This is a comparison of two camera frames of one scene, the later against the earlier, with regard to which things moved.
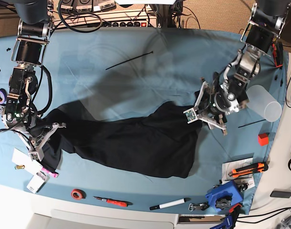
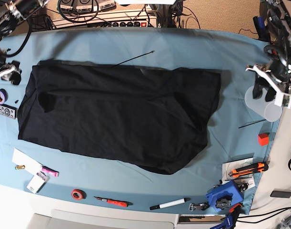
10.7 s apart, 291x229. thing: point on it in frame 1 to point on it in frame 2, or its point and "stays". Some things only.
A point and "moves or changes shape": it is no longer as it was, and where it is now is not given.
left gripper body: (33, 133) to (4, 72)
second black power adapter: (83, 6) stays
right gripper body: (212, 106) to (283, 83)
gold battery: (17, 167) stays
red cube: (263, 139) stays
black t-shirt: (160, 140) moves or changes shape
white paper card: (24, 160) stays
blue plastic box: (231, 187) stays
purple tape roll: (1, 96) stays
